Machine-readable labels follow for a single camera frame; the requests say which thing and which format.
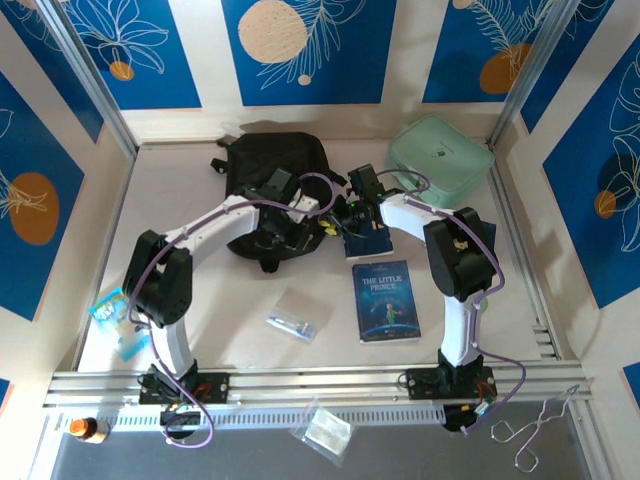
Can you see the small dark blue book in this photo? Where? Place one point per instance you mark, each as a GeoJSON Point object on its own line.
{"type": "Point", "coordinates": [370, 246]}

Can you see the black backpack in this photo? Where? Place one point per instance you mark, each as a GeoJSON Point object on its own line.
{"type": "Point", "coordinates": [260, 160]}

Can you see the clear plastic bag with pens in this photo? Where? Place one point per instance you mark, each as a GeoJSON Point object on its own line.
{"type": "Point", "coordinates": [297, 317]}

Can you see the Little Prince book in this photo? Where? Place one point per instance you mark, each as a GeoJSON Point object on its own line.
{"type": "Point", "coordinates": [387, 305]}

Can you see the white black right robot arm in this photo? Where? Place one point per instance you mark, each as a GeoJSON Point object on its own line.
{"type": "Point", "coordinates": [400, 216]}

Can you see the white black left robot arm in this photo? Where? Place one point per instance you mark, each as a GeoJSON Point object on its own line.
{"type": "Point", "coordinates": [222, 227]}

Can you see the mint green pencil case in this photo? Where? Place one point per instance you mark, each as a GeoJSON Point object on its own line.
{"type": "Point", "coordinates": [445, 160]}

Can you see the blue snack packet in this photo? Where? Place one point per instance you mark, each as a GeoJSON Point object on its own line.
{"type": "Point", "coordinates": [117, 320]}

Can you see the clear zip bag beige contents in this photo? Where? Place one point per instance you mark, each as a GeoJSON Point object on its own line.
{"type": "Point", "coordinates": [327, 430]}

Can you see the black electronics box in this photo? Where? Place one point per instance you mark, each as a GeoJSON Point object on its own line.
{"type": "Point", "coordinates": [467, 417]}
{"type": "Point", "coordinates": [180, 417]}

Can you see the amber bottle orange cap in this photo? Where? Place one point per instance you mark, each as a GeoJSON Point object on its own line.
{"type": "Point", "coordinates": [89, 430]}

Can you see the aluminium rail frame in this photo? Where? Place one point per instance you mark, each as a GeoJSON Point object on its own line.
{"type": "Point", "coordinates": [320, 382]}

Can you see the aluminium side rail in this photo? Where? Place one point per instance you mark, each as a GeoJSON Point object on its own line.
{"type": "Point", "coordinates": [520, 250]}

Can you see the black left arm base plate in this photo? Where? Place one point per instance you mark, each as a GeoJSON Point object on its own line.
{"type": "Point", "coordinates": [215, 387]}

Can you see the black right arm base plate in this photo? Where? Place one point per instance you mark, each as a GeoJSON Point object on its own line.
{"type": "Point", "coordinates": [420, 382]}

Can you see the aluminium corner post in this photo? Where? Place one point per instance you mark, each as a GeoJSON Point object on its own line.
{"type": "Point", "coordinates": [530, 75]}
{"type": "Point", "coordinates": [90, 80]}

